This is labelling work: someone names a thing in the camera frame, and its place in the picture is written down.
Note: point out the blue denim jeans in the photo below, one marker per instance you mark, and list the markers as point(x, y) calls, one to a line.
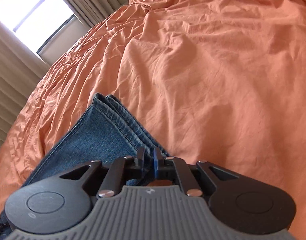
point(106, 131)

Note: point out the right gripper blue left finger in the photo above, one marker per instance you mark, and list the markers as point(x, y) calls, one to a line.
point(140, 162)

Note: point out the orange bed sheet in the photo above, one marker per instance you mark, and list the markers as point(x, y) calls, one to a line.
point(217, 80)

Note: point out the beige left curtain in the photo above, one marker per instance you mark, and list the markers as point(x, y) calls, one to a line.
point(20, 72)

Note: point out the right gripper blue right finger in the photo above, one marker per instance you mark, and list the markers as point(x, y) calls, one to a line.
point(158, 164)

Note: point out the window with dark frame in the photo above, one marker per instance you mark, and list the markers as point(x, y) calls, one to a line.
point(35, 22)

